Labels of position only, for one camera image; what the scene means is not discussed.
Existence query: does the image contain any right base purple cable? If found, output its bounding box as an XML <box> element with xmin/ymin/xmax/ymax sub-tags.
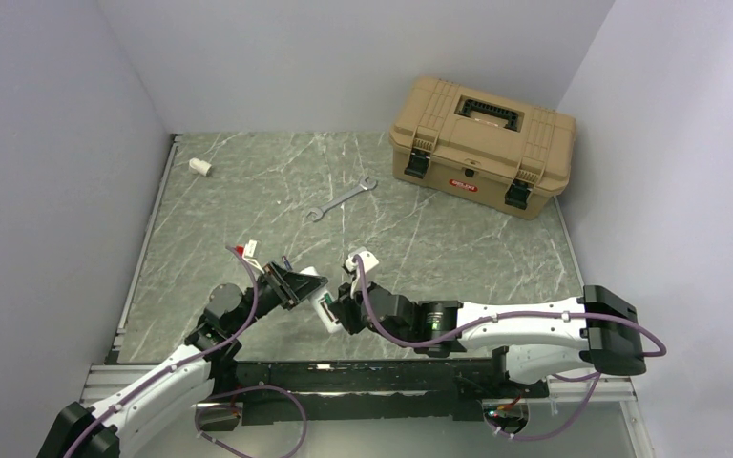
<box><xmin>484</xmin><ymin>369</ymin><xmax>608</xmax><ymax>443</ymax></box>

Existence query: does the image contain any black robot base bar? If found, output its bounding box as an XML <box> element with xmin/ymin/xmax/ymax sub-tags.
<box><xmin>207</xmin><ymin>358</ymin><xmax>549</xmax><ymax>426</ymax></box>

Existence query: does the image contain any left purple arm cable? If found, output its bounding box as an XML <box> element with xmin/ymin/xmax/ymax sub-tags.
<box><xmin>62</xmin><ymin>244</ymin><xmax>262</xmax><ymax>458</ymax></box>

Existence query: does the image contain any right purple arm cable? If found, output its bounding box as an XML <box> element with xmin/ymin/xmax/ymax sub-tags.
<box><xmin>348</xmin><ymin>254</ymin><xmax>667</xmax><ymax>360</ymax></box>

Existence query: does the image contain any tan plastic toolbox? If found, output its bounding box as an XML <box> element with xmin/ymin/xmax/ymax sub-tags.
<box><xmin>389</xmin><ymin>76</ymin><xmax>576</xmax><ymax>220</ymax></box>

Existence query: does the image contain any white remote battery cover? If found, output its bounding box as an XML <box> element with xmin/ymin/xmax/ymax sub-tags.
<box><xmin>188</xmin><ymin>157</ymin><xmax>212</xmax><ymax>177</ymax></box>

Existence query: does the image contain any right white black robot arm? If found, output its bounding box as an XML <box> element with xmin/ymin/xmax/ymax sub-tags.
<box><xmin>320</xmin><ymin>283</ymin><xmax>648</xmax><ymax>396</ymax></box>

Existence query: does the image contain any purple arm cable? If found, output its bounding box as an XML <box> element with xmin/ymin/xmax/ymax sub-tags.
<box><xmin>62</xmin><ymin>244</ymin><xmax>262</xmax><ymax>458</ymax></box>
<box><xmin>348</xmin><ymin>254</ymin><xmax>667</xmax><ymax>360</ymax></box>

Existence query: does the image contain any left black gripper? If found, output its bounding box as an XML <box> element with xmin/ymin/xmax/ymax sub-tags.
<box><xmin>229</xmin><ymin>260</ymin><xmax>327</xmax><ymax>335</ymax></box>

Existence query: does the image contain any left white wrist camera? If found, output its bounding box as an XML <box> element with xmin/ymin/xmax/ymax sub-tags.
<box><xmin>236</xmin><ymin>239</ymin><xmax>259</xmax><ymax>260</ymax></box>

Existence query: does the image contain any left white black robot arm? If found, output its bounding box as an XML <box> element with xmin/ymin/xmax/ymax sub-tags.
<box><xmin>38</xmin><ymin>262</ymin><xmax>328</xmax><ymax>457</ymax></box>

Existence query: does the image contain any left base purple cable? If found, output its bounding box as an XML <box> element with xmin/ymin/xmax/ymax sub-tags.
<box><xmin>194</xmin><ymin>385</ymin><xmax>309</xmax><ymax>458</ymax></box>

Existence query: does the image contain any silver open-end wrench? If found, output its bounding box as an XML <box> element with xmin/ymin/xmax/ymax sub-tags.
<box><xmin>306</xmin><ymin>177</ymin><xmax>378</xmax><ymax>222</ymax></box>

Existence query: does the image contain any white remote control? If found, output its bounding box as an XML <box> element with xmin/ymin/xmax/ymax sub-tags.
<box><xmin>308</xmin><ymin>283</ymin><xmax>344</xmax><ymax>334</ymax></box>

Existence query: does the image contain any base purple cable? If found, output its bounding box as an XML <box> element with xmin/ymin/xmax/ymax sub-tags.
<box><xmin>484</xmin><ymin>369</ymin><xmax>608</xmax><ymax>443</ymax></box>
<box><xmin>194</xmin><ymin>385</ymin><xmax>309</xmax><ymax>458</ymax></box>

